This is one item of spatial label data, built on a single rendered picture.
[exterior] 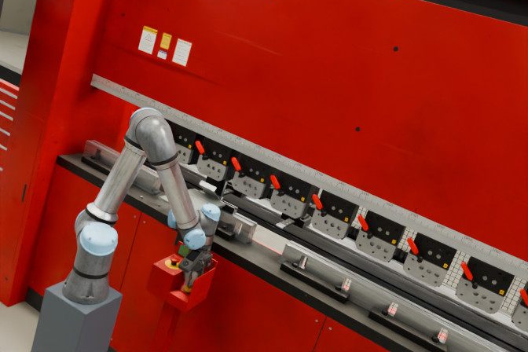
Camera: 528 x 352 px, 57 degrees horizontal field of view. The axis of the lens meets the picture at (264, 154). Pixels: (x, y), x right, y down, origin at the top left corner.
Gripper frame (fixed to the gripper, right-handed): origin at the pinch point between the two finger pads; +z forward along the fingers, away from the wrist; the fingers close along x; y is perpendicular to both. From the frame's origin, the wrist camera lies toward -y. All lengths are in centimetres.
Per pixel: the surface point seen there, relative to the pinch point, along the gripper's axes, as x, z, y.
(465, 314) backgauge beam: -102, -17, 51
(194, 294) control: -5.0, -0.2, -3.1
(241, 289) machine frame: -16.5, 0.6, 16.2
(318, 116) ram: -20, -77, 34
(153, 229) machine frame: 34.2, -2.9, 18.9
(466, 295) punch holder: -96, -36, 26
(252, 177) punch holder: -1, -42, 31
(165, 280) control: 7.5, -1.6, -6.2
